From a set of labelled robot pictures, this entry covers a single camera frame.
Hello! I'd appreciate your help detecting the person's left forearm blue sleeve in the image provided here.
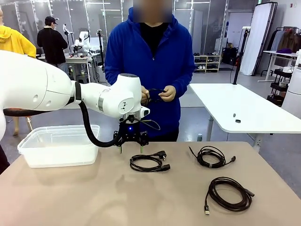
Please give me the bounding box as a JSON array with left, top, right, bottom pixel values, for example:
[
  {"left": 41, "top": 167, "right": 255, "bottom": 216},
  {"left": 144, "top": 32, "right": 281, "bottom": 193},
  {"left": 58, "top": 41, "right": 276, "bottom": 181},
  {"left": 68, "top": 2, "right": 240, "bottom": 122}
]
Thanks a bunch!
[{"left": 173, "top": 70, "right": 196, "bottom": 99}]

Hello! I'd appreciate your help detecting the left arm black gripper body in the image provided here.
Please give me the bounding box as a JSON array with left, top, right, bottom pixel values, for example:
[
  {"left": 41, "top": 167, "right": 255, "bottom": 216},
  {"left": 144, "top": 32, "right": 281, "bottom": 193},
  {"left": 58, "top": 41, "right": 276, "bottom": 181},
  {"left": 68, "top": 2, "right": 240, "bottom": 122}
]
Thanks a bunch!
[{"left": 119, "top": 121, "right": 142, "bottom": 142}]

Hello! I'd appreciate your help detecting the grey workbench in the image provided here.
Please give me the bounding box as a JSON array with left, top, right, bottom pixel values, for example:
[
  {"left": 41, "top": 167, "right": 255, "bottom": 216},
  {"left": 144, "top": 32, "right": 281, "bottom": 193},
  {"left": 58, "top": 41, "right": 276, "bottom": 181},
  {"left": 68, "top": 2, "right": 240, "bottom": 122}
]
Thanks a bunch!
[{"left": 39, "top": 53, "right": 102, "bottom": 88}]

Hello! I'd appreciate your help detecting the black utility cart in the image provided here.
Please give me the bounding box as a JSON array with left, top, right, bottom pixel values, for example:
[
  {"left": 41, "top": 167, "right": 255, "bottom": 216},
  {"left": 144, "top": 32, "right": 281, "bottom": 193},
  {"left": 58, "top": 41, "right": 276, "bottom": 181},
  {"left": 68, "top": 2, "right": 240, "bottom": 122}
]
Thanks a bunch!
[{"left": 267, "top": 68, "right": 293, "bottom": 106}]

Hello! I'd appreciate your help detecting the person's left hand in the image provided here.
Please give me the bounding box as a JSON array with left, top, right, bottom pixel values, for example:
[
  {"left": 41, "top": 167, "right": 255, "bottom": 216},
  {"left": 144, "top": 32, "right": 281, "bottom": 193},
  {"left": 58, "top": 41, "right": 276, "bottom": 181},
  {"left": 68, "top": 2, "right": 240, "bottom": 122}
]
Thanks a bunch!
[{"left": 159, "top": 85, "right": 176, "bottom": 102}]

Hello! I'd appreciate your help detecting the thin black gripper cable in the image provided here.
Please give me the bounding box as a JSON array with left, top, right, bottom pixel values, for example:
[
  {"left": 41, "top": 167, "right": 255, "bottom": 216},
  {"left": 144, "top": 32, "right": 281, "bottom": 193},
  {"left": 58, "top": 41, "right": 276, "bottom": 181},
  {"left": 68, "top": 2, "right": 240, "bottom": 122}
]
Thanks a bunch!
[{"left": 122, "top": 117, "right": 161, "bottom": 131}]

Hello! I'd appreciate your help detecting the person in black with cap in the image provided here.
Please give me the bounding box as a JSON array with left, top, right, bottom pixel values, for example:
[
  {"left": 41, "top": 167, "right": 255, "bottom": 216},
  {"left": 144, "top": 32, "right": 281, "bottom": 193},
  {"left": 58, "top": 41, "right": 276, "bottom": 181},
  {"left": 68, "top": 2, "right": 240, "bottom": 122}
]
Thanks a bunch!
[{"left": 37, "top": 16, "right": 69, "bottom": 73}]

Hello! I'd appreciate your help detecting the black tripod pole with light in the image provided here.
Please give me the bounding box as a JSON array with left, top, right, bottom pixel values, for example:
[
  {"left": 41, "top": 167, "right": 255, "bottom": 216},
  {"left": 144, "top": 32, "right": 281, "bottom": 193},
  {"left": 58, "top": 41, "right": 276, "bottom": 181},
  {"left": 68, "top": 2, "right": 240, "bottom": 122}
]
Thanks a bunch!
[{"left": 232, "top": 26, "right": 251, "bottom": 85}]

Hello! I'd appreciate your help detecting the white folding screen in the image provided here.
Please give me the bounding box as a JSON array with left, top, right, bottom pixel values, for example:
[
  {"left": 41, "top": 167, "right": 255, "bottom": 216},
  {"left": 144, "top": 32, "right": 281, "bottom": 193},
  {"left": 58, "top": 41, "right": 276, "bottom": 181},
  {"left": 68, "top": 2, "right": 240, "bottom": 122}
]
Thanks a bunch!
[{"left": 239, "top": 1, "right": 278, "bottom": 76}]

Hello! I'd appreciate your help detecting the black cable with grey tie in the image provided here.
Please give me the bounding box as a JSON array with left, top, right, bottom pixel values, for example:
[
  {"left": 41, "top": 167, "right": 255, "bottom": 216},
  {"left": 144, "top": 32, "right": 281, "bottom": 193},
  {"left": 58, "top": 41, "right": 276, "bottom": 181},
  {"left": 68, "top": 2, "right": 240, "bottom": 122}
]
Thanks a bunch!
[{"left": 188, "top": 145, "right": 237, "bottom": 169}]

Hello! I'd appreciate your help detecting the dark braided USB cable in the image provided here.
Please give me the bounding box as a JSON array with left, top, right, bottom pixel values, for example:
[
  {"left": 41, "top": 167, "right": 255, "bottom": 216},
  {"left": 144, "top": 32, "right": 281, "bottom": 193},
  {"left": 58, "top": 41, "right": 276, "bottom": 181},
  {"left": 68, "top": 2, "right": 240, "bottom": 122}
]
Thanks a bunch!
[{"left": 204, "top": 177, "right": 255, "bottom": 216}]

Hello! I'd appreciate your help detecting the wooden shoe rack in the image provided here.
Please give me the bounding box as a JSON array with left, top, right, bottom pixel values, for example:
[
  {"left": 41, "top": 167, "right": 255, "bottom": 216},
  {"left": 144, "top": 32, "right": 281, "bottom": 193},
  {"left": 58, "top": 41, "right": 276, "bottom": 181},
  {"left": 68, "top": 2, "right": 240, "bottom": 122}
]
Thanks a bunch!
[{"left": 193, "top": 54, "right": 222, "bottom": 73}]

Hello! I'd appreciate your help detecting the clear plastic storage container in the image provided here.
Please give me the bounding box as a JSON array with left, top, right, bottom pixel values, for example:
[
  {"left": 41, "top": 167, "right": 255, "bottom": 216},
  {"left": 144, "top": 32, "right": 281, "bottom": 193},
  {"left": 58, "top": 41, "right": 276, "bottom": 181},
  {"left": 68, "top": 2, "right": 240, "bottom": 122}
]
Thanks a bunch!
[{"left": 17, "top": 124, "right": 101, "bottom": 169}]

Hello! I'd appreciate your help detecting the black camera tripod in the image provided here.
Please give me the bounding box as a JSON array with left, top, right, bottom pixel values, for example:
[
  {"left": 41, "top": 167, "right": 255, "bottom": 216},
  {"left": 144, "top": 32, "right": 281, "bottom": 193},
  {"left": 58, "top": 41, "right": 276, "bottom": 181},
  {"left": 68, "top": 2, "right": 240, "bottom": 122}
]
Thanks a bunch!
[{"left": 97, "top": 29, "right": 106, "bottom": 71}]

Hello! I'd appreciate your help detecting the grey step stool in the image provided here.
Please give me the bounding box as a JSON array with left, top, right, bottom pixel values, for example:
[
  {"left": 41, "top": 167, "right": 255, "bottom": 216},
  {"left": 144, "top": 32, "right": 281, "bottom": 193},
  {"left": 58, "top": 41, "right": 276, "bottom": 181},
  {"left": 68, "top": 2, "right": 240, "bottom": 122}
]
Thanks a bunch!
[{"left": 75, "top": 74, "right": 91, "bottom": 83}]

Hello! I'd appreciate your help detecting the black bags pile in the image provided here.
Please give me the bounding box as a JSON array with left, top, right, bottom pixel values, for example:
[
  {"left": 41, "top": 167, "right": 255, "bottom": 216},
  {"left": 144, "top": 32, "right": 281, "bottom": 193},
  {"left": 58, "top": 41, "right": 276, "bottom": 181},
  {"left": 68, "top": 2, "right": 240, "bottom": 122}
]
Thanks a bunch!
[{"left": 222, "top": 42, "right": 240, "bottom": 66}]

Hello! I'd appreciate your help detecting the white desk with thin legs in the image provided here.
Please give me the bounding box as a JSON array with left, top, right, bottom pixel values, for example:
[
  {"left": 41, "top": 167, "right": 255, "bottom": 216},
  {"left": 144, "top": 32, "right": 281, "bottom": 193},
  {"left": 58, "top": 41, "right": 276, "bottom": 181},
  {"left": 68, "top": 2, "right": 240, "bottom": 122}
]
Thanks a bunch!
[{"left": 258, "top": 50, "right": 301, "bottom": 82}]

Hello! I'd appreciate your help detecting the black power cable with plug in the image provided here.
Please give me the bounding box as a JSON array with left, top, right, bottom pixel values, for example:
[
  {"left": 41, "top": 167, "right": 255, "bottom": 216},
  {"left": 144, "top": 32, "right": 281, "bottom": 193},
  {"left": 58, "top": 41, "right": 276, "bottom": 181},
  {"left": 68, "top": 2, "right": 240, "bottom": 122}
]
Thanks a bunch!
[{"left": 129, "top": 150, "right": 171, "bottom": 172}]

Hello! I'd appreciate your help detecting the black corrugated cable conduit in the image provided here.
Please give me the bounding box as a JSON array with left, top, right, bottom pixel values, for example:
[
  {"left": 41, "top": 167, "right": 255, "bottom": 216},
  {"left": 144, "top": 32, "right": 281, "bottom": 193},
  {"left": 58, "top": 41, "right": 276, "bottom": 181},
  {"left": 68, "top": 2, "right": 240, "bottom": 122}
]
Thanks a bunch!
[{"left": 3, "top": 81, "right": 120, "bottom": 148}]

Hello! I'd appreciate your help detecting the white table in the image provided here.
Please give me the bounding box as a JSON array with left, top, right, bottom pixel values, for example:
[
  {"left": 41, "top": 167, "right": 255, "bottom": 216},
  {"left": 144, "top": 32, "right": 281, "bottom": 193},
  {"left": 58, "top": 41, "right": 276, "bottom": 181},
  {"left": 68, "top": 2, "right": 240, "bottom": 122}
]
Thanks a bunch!
[{"left": 189, "top": 82, "right": 301, "bottom": 151}]

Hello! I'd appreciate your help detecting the person in blue hoodie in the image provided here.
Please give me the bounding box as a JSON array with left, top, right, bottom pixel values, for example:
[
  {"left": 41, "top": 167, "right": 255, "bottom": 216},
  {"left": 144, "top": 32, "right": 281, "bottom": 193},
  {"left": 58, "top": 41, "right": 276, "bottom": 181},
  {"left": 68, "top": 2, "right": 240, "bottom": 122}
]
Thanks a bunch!
[{"left": 104, "top": 0, "right": 196, "bottom": 142}]

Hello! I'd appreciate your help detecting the clothes rack with garments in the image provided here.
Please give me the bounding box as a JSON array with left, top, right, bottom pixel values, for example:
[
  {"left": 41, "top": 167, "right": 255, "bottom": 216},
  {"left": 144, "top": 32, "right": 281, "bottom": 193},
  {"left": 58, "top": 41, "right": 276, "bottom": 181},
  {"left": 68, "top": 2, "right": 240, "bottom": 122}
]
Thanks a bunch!
[{"left": 268, "top": 26, "right": 301, "bottom": 51}]

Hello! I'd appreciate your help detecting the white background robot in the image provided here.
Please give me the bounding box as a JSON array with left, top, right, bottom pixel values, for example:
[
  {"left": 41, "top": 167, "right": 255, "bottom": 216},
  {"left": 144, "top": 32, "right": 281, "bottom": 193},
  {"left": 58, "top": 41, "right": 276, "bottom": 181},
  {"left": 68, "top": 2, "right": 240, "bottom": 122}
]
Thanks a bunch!
[{"left": 73, "top": 30, "right": 91, "bottom": 54}]

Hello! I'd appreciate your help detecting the stand with white device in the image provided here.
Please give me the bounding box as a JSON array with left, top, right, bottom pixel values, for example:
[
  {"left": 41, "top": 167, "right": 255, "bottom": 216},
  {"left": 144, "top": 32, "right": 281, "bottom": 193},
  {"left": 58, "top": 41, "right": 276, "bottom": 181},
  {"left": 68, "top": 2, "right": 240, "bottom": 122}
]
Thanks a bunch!
[{"left": 62, "top": 23, "right": 71, "bottom": 54}]

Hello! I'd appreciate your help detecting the person in yellow hoodie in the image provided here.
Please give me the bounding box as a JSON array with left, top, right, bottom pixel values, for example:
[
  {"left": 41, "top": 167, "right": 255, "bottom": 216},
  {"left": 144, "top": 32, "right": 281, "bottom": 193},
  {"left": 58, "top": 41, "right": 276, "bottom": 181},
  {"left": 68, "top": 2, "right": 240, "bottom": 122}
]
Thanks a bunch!
[{"left": 0, "top": 6, "right": 37, "bottom": 137}]

